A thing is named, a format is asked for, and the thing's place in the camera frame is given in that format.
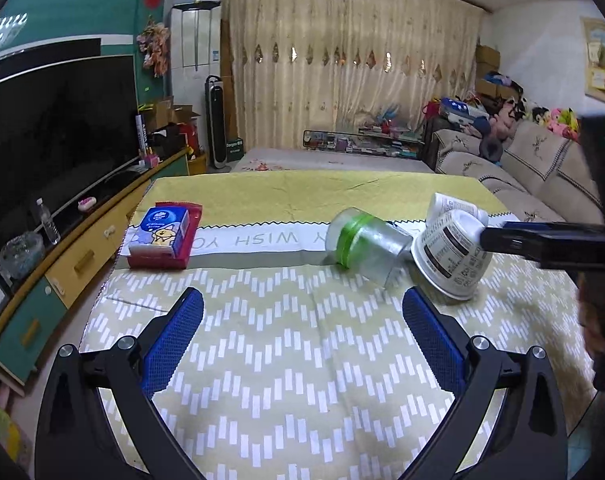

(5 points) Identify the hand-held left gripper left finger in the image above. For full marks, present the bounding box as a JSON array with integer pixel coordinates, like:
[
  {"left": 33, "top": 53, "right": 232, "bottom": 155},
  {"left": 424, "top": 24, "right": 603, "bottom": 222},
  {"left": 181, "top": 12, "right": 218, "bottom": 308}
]
[{"left": 35, "top": 287, "right": 206, "bottom": 480}]

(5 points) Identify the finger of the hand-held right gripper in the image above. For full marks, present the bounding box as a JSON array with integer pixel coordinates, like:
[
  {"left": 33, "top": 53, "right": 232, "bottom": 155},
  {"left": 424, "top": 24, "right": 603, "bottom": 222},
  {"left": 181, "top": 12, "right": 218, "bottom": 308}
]
[{"left": 479, "top": 221, "right": 605, "bottom": 271}]

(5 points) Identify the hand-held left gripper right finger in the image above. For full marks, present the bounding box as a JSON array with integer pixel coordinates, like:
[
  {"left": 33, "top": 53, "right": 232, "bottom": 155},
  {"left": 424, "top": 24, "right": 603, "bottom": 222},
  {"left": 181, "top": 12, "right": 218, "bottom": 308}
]
[{"left": 401, "top": 285, "right": 569, "bottom": 480}]

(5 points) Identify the large white paper cup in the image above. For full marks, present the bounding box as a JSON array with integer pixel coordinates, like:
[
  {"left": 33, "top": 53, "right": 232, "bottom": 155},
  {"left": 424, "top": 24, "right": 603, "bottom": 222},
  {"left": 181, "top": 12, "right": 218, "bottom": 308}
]
[{"left": 411, "top": 209, "right": 494, "bottom": 301}]

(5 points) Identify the small white paper cup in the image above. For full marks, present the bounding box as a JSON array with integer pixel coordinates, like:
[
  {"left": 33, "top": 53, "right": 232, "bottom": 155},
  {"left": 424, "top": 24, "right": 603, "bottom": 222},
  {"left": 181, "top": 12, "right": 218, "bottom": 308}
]
[{"left": 429, "top": 192, "right": 489, "bottom": 226}]

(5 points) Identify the clear cup with green band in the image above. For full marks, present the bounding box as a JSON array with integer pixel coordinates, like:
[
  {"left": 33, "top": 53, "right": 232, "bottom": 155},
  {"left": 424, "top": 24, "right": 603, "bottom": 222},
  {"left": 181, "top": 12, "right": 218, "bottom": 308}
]
[{"left": 327, "top": 206, "right": 415, "bottom": 288}]

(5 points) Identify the beige sofa with deer print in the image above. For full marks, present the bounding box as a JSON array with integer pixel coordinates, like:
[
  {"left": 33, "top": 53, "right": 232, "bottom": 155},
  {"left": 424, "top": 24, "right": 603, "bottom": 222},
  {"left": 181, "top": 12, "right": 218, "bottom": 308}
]
[{"left": 425, "top": 120, "right": 605, "bottom": 231}]

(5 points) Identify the row of plush toys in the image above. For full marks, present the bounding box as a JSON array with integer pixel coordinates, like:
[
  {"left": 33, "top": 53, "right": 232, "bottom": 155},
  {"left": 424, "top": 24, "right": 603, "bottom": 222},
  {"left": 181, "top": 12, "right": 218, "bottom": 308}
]
[{"left": 482, "top": 95, "right": 583, "bottom": 141}]

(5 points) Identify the red tissue box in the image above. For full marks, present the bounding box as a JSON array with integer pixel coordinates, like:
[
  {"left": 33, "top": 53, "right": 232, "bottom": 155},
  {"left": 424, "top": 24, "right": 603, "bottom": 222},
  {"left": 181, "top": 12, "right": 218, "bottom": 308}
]
[{"left": 127, "top": 201, "right": 204, "bottom": 271}]

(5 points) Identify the green zigzag tablecloth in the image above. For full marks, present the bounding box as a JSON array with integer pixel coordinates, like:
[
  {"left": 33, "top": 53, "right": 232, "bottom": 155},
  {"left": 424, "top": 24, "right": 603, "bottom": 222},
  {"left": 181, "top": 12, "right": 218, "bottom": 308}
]
[{"left": 80, "top": 170, "right": 598, "bottom": 480}]

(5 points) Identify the blue tissue pack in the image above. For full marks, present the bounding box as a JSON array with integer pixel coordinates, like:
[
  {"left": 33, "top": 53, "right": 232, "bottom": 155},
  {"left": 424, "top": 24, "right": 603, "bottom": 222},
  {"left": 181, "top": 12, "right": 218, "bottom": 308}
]
[{"left": 141, "top": 206, "right": 190, "bottom": 252}]

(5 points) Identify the green and yellow tv cabinet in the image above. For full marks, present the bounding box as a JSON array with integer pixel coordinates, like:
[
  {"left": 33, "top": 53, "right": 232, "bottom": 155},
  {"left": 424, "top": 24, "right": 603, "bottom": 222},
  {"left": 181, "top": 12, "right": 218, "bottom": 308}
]
[{"left": 0, "top": 147, "right": 190, "bottom": 386}]

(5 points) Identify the blue star print bag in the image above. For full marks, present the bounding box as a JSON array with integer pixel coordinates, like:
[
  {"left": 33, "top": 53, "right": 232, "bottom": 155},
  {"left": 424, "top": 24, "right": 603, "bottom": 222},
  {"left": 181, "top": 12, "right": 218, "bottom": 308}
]
[{"left": 439, "top": 97, "right": 483, "bottom": 126}]

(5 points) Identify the stack of cardboard boxes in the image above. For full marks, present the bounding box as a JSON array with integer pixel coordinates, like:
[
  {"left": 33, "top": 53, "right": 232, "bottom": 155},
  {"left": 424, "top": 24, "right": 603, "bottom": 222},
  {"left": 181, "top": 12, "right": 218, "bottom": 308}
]
[{"left": 475, "top": 45, "right": 503, "bottom": 101}]

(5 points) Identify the clear water bottle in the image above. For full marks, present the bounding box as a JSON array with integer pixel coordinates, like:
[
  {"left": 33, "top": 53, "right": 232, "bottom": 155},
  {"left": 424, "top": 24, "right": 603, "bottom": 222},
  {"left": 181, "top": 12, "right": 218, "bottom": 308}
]
[{"left": 35, "top": 198, "right": 60, "bottom": 246}]

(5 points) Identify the glass bowl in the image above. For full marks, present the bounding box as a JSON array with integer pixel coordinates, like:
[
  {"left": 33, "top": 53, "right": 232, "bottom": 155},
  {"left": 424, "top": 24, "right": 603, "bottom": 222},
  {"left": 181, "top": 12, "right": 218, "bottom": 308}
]
[{"left": 0, "top": 232, "right": 46, "bottom": 278}]

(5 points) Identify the floral mat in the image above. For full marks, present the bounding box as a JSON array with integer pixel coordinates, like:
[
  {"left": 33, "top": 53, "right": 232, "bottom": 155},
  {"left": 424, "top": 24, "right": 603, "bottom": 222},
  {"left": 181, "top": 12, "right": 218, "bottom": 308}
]
[{"left": 230, "top": 147, "right": 435, "bottom": 175}]

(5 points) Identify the low glass table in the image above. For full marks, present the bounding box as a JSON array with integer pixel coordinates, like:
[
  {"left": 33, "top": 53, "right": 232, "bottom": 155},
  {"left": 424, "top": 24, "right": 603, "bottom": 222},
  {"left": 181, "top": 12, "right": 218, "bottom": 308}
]
[{"left": 302, "top": 129, "right": 428, "bottom": 156}]

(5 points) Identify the black tower fan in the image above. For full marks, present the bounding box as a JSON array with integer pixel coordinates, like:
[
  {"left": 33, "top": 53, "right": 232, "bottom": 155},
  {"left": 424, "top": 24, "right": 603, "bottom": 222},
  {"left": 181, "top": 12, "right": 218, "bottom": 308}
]
[{"left": 205, "top": 75, "right": 232, "bottom": 168}]

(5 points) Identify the black flat television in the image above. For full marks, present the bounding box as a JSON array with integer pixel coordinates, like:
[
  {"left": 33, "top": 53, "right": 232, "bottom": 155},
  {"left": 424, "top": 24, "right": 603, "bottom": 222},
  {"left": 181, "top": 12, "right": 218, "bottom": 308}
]
[{"left": 0, "top": 52, "right": 142, "bottom": 271}]

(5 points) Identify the brown cardboard box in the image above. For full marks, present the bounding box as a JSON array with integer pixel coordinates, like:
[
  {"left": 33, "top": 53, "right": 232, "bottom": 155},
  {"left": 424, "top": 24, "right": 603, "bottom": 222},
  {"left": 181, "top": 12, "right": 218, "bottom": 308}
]
[
  {"left": 172, "top": 105, "right": 200, "bottom": 131},
  {"left": 152, "top": 96, "right": 176, "bottom": 131}
]

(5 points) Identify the beige embroidered curtain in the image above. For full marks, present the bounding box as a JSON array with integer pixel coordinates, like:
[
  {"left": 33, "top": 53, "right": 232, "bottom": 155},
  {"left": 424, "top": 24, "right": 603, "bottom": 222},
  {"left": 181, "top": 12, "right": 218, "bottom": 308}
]
[
  {"left": 335, "top": 0, "right": 483, "bottom": 136},
  {"left": 221, "top": 0, "right": 348, "bottom": 151}
]

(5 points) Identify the artificial flower bunch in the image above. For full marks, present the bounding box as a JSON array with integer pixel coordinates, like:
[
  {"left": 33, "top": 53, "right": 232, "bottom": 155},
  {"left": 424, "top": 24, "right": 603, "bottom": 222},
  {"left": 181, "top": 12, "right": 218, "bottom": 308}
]
[{"left": 136, "top": 17, "right": 172, "bottom": 78}]

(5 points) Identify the white floor air conditioner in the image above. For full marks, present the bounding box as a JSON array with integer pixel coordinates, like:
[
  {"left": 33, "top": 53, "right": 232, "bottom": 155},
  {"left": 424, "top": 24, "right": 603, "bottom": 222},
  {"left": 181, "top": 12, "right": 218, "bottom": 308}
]
[{"left": 170, "top": 0, "right": 223, "bottom": 136}]

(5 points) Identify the framed wall picture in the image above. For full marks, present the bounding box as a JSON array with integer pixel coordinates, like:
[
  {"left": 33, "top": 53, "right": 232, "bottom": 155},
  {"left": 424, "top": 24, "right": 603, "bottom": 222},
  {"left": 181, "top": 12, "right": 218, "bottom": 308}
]
[{"left": 579, "top": 16, "right": 605, "bottom": 98}]

